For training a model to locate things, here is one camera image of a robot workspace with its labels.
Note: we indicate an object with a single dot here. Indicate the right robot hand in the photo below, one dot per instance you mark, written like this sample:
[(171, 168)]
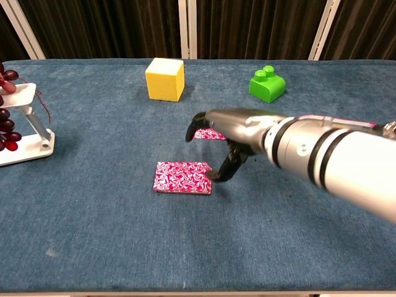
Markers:
[(238, 130)]

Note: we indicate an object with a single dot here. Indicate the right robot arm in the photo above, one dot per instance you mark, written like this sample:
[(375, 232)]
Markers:
[(340, 157)]

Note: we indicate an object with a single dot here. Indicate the green building block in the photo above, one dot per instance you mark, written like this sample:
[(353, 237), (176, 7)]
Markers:
[(267, 88)]

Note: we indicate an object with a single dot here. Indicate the yellow cube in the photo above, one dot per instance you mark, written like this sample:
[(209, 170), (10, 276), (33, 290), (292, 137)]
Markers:
[(164, 80)]

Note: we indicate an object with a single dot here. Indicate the blue table cloth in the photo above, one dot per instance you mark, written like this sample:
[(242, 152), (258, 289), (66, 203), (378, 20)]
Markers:
[(123, 235)]

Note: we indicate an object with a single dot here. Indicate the black pleated curtain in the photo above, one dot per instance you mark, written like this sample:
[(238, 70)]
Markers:
[(108, 28)]

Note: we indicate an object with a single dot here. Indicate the white stand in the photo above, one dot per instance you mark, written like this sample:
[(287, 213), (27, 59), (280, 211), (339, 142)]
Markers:
[(18, 96)]

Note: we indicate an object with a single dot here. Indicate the dark red grape bunch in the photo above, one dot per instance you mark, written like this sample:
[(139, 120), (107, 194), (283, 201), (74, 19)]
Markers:
[(6, 125)]

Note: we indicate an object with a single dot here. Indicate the white frame post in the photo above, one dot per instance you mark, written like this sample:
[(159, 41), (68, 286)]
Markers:
[(187, 29), (23, 29), (323, 31)]

